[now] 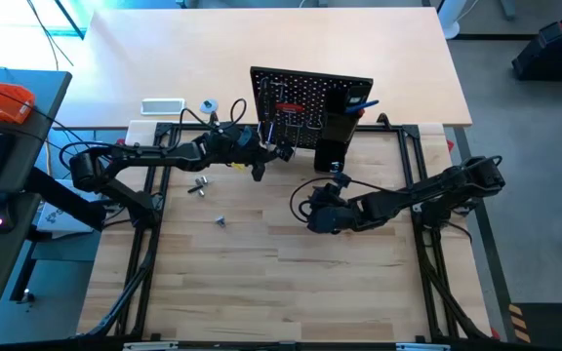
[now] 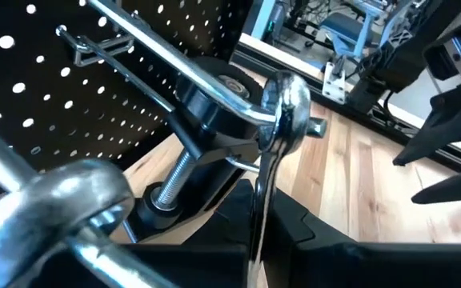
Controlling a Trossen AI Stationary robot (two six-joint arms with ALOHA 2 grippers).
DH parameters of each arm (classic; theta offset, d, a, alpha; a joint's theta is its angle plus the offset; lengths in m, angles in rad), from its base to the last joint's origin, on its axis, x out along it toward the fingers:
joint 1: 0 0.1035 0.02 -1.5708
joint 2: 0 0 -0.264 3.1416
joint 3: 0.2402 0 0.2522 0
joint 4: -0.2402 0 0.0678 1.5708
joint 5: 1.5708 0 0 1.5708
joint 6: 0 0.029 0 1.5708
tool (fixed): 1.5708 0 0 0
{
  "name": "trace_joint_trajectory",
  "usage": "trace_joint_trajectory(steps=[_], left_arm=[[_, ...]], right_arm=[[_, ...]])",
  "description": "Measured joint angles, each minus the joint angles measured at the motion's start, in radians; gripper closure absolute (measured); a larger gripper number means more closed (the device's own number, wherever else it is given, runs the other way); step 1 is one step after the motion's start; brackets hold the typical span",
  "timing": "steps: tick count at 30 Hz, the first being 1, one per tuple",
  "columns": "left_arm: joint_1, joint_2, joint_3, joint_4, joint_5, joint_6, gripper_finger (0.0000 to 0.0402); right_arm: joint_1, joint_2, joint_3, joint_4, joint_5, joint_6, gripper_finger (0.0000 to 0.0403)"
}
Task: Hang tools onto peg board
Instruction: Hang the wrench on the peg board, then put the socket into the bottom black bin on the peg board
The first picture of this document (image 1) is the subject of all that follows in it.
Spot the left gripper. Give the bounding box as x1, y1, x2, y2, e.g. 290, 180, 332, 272
197, 125, 283, 182

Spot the black C-clamp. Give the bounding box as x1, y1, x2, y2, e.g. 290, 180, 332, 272
276, 140, 296, 163

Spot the blue T-handle hex key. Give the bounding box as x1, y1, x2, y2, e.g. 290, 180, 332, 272
343, 99, 381, 116

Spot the double-prong metal peg hook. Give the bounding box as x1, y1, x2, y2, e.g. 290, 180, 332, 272
285, 124, 306, 147

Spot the small black pegboard bin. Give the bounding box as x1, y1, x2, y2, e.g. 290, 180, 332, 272
313, 139, 348, 174

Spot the tall black pegboard bin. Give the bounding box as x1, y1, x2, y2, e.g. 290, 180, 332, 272
322, 87, 369, 144

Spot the black perforated pegboard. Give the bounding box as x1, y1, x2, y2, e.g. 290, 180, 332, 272
249, 66, 375, 165

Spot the white rectangular tray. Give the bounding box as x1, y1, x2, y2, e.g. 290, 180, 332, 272
140, 97, 186, 116

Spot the light wooden table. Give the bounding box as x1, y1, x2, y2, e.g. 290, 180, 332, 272
55, 7, 473, 129

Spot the black desk brace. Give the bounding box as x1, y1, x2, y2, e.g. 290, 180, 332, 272
24, 168, 108, 231

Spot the white stand base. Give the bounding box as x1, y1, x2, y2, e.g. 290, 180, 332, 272
439, 0, 468, 40

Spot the white printed box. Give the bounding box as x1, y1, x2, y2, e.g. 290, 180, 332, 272
36, 179, 106, 235

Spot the black desk foot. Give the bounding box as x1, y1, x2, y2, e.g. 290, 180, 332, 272
10, 233, 38, 306

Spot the black and red tool case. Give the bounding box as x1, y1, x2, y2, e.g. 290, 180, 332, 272
511, 19, 562, 82

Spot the black computer mouse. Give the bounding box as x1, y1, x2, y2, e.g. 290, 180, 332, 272
0, 193, 18, 234

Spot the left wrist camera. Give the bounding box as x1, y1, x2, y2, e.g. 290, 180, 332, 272
234, 126, 257, 147

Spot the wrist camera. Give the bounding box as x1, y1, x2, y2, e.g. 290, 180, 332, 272
332, 170, 354, 190
234, 126, 257, 147

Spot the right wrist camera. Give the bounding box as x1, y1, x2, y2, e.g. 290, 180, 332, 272
332, 170, 354, 190

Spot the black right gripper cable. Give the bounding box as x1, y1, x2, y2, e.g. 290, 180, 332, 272
289, 176, 394, 226

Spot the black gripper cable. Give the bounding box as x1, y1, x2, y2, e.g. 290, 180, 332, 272
179, 97, 248, 147
289, 176, 394, 226

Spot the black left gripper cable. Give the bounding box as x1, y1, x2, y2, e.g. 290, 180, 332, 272
179, 97, 248, 147

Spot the silver edge bracket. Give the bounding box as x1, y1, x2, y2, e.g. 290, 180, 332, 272
395, 342, 452, 351
123, 340, 180, 351

